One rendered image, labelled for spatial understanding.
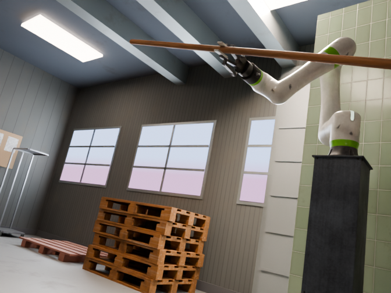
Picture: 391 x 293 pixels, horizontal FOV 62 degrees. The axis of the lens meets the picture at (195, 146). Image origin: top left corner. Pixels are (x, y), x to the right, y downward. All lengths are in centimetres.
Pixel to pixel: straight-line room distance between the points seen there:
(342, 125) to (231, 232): 310
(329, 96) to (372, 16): 104
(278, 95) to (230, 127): 335
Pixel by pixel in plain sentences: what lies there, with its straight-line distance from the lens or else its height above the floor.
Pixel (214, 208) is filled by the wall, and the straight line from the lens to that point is 473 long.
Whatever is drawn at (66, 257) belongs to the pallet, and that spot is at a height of 6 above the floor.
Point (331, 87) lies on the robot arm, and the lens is 194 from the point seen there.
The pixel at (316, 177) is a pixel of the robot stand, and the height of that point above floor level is 110.
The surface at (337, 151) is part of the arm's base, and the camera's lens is 165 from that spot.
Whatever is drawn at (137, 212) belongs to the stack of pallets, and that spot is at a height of 83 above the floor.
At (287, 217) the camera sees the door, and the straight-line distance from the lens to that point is 418.
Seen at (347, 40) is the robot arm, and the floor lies 181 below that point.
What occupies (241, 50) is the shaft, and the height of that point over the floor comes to 152.
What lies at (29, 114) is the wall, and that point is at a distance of 790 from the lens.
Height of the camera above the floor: 77
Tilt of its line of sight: 14 degrees up
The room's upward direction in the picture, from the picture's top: 11 degrees clockwise
